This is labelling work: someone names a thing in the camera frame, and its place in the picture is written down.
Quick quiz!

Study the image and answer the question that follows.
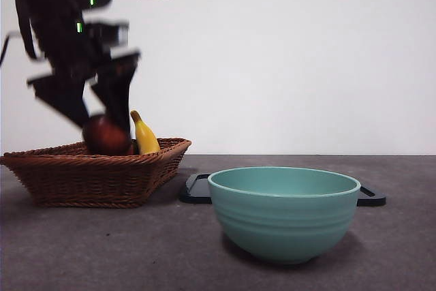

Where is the dark purple plum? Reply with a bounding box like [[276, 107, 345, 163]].
[[81, 114, 132, 156]]

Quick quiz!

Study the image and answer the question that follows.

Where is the teal ribbed bowl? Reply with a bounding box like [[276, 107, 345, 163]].
[[207, 166, 362, 265]]

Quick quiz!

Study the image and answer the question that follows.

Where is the yellow banana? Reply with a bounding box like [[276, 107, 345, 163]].
[[130, 110, 161, 155]]

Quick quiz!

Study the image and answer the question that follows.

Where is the brown wicker basket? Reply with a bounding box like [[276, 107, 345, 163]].
[[0, 137, 193, 209]]

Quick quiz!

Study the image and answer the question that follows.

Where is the black rectangular tray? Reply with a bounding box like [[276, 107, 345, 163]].
[[179, 173, 387, 206]]

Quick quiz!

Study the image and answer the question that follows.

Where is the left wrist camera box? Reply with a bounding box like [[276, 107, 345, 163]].
[[84, 21, 131, 48]]

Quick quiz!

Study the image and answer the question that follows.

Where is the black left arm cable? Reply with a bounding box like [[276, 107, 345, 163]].
[[10, 0, 45, 63]]

